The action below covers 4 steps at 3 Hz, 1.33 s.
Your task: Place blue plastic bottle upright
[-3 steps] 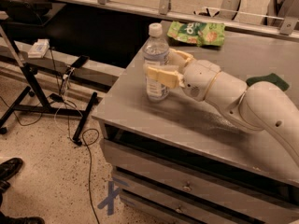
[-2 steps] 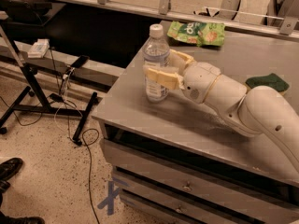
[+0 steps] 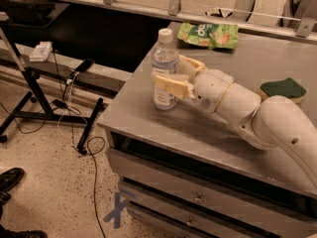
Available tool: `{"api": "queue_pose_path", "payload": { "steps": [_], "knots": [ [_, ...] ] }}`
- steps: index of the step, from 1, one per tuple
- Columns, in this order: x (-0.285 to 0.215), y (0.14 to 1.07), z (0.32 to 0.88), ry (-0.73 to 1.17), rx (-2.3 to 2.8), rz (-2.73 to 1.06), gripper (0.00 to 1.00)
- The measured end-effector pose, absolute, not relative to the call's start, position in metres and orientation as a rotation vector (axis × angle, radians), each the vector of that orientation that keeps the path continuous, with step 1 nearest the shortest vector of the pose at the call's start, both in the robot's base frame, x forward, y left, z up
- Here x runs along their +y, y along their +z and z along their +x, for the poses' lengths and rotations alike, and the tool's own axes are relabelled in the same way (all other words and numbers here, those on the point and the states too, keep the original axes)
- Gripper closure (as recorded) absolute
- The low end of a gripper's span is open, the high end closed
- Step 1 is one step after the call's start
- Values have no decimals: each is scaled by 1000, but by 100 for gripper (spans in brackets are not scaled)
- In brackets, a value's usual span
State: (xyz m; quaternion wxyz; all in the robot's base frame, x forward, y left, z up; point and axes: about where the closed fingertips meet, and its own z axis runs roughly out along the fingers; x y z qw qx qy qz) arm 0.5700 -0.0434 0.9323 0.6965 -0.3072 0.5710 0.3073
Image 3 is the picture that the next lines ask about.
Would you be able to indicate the green yellow sponge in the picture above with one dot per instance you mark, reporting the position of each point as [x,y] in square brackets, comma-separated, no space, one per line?
[288,88]

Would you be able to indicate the green snack bag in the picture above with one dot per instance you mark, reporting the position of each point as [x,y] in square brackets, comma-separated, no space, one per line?
[211,36]

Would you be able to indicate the small white box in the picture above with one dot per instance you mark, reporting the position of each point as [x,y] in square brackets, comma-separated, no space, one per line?
[41,52]

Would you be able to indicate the black smartphone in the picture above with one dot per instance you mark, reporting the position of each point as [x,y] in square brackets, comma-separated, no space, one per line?
[85,65]

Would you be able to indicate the clear plastic water bottle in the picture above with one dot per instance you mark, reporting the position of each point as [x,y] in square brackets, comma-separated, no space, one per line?
[165,59]

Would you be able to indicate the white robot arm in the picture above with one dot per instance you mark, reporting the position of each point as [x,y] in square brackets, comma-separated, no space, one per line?
[264,123]

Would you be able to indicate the black metal stand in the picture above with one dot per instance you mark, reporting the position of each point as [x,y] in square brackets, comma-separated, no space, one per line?
[36,93]

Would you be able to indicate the black leather shoe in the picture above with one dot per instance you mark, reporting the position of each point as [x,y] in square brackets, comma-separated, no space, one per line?
[10,178]

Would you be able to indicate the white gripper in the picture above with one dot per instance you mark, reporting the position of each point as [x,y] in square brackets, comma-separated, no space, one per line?
[211,89]

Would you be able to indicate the grey drawer cabinet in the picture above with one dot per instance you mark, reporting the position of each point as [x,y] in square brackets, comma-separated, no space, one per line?
[188,172]

